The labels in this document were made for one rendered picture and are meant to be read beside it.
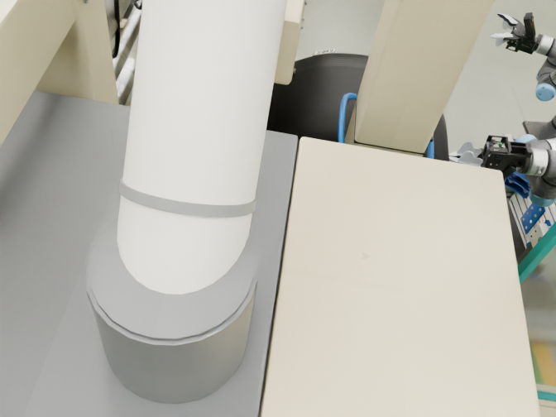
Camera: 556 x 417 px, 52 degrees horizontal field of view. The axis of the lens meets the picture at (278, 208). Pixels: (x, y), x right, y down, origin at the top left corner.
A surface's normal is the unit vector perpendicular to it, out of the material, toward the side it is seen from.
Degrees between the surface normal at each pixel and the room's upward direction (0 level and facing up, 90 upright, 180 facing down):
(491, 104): 0
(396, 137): 90
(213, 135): 53
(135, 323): 0
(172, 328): 0
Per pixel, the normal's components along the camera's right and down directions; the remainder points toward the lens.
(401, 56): -0.12, 0.78
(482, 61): 0.11, -0.60
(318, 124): -0.25, 0.07
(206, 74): 0.09, 0.22
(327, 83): -0.16, -0.62
